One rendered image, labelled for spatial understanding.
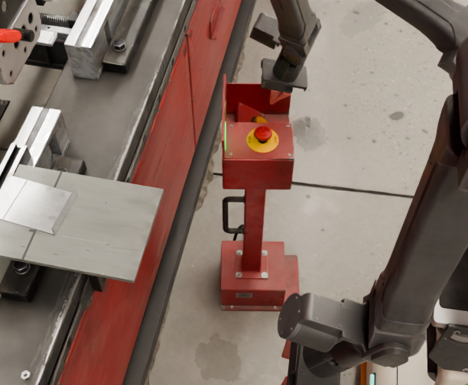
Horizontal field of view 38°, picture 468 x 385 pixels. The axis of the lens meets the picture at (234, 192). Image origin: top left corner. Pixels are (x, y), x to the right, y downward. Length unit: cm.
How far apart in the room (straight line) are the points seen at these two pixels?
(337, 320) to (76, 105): 86
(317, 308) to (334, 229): 152
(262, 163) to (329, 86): 127
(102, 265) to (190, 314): 107
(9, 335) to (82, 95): 55
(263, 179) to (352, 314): 76
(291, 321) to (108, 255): 39
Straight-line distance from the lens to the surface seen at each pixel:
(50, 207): 117
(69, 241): 112
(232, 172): 151
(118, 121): 143
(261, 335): 211
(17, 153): 127
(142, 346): 206
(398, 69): 284
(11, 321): 123
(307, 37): 131
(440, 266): 65
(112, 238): 111
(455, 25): 103
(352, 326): 81
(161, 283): 214
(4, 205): 119
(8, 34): 101
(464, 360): 113
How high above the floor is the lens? 194
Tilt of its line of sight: 55 degrees down
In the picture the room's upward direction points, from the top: straight up
